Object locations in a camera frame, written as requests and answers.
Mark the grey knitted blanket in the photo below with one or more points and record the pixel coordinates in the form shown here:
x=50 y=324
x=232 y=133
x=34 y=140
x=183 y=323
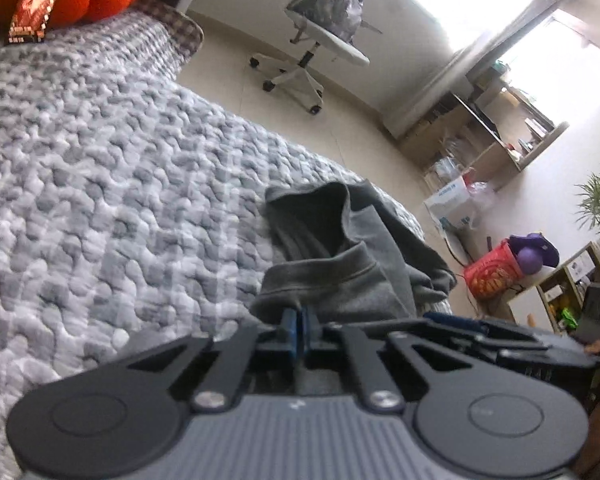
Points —
x=105 y=185

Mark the red printed bag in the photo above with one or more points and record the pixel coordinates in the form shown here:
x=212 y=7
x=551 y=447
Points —
x=490 y=272

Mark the grey t-shirt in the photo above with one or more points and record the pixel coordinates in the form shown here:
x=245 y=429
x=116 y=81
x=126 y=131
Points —
x=360 y=285

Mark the white office chair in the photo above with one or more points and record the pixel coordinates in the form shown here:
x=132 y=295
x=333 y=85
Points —
x=300 y=77

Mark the purple ball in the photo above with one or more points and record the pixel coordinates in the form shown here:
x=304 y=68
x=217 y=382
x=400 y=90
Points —
x=530 y=262

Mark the white round floor board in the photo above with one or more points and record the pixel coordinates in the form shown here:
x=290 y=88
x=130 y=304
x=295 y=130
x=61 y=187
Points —
x=457 y=250

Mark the clear plastic bag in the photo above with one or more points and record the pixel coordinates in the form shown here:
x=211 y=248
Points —
x=482 y=200

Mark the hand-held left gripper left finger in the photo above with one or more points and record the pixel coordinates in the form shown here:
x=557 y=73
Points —
x=290 y=332

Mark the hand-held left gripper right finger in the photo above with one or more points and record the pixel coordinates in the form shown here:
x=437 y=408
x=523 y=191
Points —
x=308 y=332

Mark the checked bed sheet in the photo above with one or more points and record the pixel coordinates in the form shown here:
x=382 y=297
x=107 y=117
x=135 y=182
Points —
x=180 y=25

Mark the wooden desk with shelves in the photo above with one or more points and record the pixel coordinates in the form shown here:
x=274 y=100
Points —
x=485 y=160

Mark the grey window curtain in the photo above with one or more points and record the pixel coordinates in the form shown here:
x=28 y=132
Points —
x=460 y=70

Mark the white cardboard box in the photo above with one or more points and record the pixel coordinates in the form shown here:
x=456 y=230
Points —
x=447 y=200

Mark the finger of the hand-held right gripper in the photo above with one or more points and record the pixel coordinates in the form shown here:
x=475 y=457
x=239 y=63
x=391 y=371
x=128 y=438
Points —
x=450 y=318

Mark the black smartphone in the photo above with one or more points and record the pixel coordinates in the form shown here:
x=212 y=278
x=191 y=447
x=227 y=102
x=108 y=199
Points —
x=35 y=5

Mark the grey backpack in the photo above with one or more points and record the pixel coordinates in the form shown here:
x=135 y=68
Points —
x=340 y=10

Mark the wooden cabinet with white drawers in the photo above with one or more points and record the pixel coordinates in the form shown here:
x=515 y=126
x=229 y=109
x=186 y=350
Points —
x=525 y=305

